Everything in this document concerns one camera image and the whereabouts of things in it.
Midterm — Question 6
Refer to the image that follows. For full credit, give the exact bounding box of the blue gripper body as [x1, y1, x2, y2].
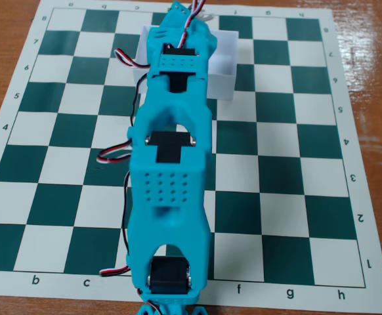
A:
[146, 1, 219, 53]

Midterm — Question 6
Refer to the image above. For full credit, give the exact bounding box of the white rectangular open box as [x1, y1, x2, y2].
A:
[134, 24, 239, 100]

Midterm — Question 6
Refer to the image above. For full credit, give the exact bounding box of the green and cream chessboard mat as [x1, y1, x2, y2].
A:
[0, 0, 382, 315]

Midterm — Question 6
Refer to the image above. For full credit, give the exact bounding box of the red white black gripper cable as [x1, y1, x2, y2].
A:
[179, 0, 207, 50]

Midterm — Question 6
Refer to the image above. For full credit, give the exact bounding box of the red white black wrist cable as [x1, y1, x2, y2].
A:
[114, 48, 151, 132]

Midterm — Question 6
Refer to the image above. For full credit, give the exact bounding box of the red white black elbow cable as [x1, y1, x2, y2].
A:
[96, 137, 135, 263]

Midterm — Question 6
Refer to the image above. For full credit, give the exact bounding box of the red white black shoulder cable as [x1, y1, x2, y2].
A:
[99, 264, 131, 278]

